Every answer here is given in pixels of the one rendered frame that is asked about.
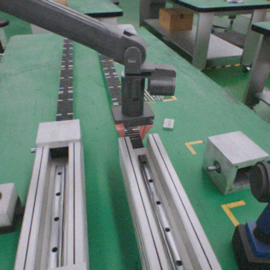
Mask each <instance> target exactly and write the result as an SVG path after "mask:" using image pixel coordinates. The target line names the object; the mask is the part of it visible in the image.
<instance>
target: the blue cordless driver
mask: <svg viewBox="0 0 270 270"><path fill-rule="evenodd" d="M249 183H250V190H251V192H252V195H253V197H255V198H256V199H257V201H259V202H260V203H268V205H266V207H265V208H264V210H263V212H262V213H261V215H260V216H259V217H258V218H257V220H256V222H254V221H248V222H247V223H246V224H245V225H242V224H239V225H237V226H236V227H235V230H234V233H233V236H232V243H233V246H234V249H235V253H236V258H237V262H238V266H239V268H240V270H270V161H267V162H265V161H258V162H257V163H256V164H254V165H253V166H252V168H251V171H250V178H249Z"/></svg>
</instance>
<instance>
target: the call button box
mask: <svg viewBox="0 0 270 270"><path fill-rule="evenodd" d="M20 203H21V200H20V198H19V196H18V193H17V190H16V187H15V184H14V183H9V184H1V185H0V234H7V233H13V232H14V231H15V228H16V222H17V217H20V216H24V213H25V206H24V207H20Z"/></svg>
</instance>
